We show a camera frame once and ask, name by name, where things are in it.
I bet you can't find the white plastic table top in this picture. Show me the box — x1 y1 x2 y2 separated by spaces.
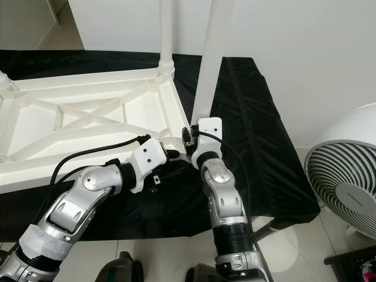
0 66 190 194

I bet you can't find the black tablecloth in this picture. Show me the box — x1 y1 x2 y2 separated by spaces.
0 50 321 241

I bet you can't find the dark grey robot left foot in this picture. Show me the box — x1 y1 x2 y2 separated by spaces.
94 251 145 282

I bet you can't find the dark grey robot foot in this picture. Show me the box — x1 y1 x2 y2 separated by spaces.
94 251 145 282
185 263 227 282

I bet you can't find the dark grey robot right foot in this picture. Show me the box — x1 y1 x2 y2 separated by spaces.
185 263 227 282

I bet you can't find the black metal table leg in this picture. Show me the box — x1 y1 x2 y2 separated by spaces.
251 220 274 241

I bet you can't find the white round floor base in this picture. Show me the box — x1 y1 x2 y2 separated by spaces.
256 226 299 268

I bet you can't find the white floor fan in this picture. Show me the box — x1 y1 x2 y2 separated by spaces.
304 103 376 239

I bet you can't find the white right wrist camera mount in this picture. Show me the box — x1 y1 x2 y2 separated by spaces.
193 117 224 165

